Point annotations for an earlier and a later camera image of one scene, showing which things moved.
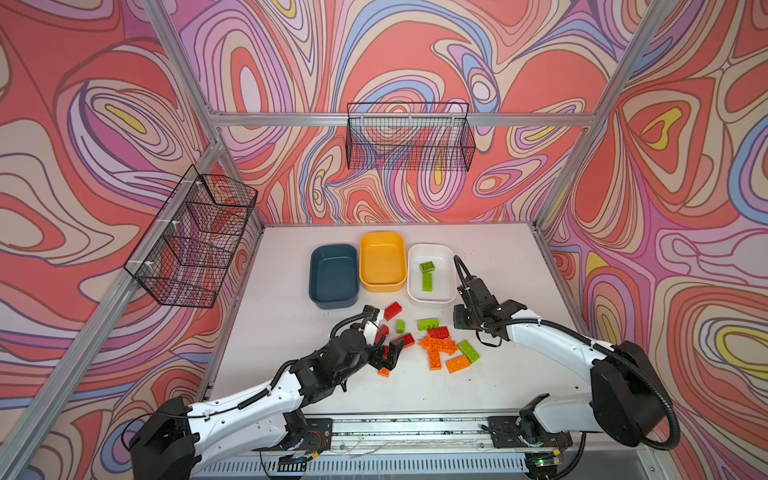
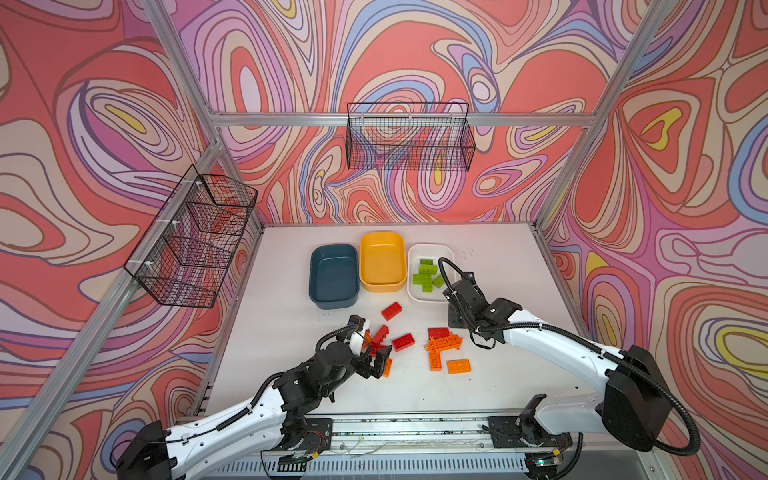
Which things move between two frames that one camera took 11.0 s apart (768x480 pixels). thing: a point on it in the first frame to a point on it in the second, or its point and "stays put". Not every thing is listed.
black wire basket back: x=413 y=136 stays put
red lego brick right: x=439 y=333 stays put
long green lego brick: x=467 y=349 to x=422 y=279
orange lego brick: x=457 y=364 stays put
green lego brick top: x=427 y=324 to x=429 y=269
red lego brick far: x=392 y=311 stays put
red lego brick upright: x=383 y=332 stays put
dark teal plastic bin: x=334 y=275 stays put
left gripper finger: x=384 y=359 to x=365 y=369
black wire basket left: x=185 y=256 stays put
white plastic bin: x=431 y=273 stays put
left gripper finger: x=394 y=350 to x=380 y=360
